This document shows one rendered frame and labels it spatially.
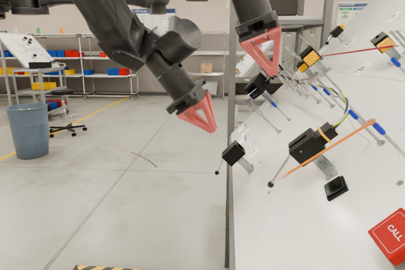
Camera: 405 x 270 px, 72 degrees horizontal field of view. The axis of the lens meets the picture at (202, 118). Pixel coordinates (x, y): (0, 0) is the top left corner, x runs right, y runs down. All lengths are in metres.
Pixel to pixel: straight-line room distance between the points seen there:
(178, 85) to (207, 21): 7.64
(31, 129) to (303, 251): 3.63
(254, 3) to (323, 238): 0.39
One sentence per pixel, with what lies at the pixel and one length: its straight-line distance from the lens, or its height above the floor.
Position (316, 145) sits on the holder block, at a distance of 0.56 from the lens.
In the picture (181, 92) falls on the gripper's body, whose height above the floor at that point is 1.22.
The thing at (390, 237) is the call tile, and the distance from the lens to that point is 0.40.
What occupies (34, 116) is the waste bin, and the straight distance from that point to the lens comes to 3.88.
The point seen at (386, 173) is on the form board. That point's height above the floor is 1.11.
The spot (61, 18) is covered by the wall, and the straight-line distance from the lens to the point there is 9.37.
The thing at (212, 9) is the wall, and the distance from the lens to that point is 8.19.
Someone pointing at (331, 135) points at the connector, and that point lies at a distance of 0.57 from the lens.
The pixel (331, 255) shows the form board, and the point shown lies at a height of 1.01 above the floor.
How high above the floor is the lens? 1.29
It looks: 14 degrees down
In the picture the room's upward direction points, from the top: straight up
